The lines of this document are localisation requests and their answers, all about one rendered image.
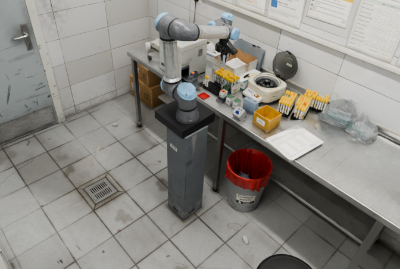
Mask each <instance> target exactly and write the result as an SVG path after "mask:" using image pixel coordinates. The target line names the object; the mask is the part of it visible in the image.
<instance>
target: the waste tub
mask: <svg viewBox="0 0 400 269"><path fill-rule="evenodd" d="M281 117H282V113H280V112H278V111H277V110H275V109H274V108H272V107H270V106H269V105H265V106H263V107H262V108H260V109H258V110H256V111H254V117H253V121H252V123H253V124H254V125H256V126H257V127H259V128H260V129H261V130H263V131H265V132H266V133H268V132H269V131H271V130H273V129H274V128H276V127H277V126H279V124H280V120H281Z"/></svg>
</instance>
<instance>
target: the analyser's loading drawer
mask: <svg viewBox="0 0 400 269"><path fill-rule="evenodd" d="M182 79H184V80H185V81H187V82H189V83H191V84H193V85H194V86H195V87H196V89H197V88H199V87H201V86H203V82H199V81H198V78H194V77H193V75H192V76H189V75H188V74H186V73H185V74H182Z"/></svg>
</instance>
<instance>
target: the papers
mask: <svg viewBox="0 0 400 269"><path fill-rule="evenodd" d="M266 139H267V143H268V144H270V145H271V146H272V147H273V148H274V149H276V150H277V151H278V152H280V153H281V154H282V155H283V156H284V157H286V158H287V159H288V160H289V161H293V160H294V159H296V158H297V157H300V156H301V155H303V154H305V153H306V152H308V151H310V150H312V149H314V148H316V147H318V146H319V145H321V144H323V143H324V142H323V141H322V140H320V139H319V138H317V137H316V136H314V135H313V134H312V133H310V132H309V131H307V130H305V129H297V130H287V131H283V132H281V133H278V134H275V135H274V136H271V137H268V138H266Z"/></svg>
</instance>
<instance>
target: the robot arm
mask: <svg viewBox="0 0 400 269"><path fill-rule="evenodd" d="M232 23H233V15H232V14H231V13H228V12H225V13H222V15H221V18H219V19H217V20H212V21H210V22H208V24H207V26H199V25H197V24H195V23H189V22H187V21H184V20H182V19H180V18H178V17H176V16H174V15H172V14H170V13H167V12H163V13H161V14H160V15H158V17H157V18H156V19H155V23H154V26H155V29H156V30H157V31H158V32H159V36H160V40H161V41H162V46H163V53H164V67H165V75H164V77H163V78H162V81H161V89H162V90H163V91H164V92H165V93H166V94H168V95H169V96H171V97H172V98H174V99H175V100H176V101H177V102H178V109H177V112H176V119H177V121H178V122H180V123H183V124H192V123H195V122H196V121H198V119H199V112H198V109H197V107H196V88H195V86H194V85H193V84H191V83H186V82H184V83H182V76H181V75H180V74H179V62H178V51H177V40H178V41H197V40H198V39H219V42H217V43H216V44H215V51H217V52H219V53H221V54H220V56H218V59H219V60H220V61H221V63H222V64H223V65H224V64H225V63H226V62H227V60H228V59H229V56H230V54H232V55H235V54H237V52H238V51H237V49H236V48H235V47H234V46H233V45H232V43H231V42H230V41H229V40H237V39H238V38H239V35H240V31H239V29H237V28H235V27H233V26H232ZM216 46H217V49H216Z"/></svg>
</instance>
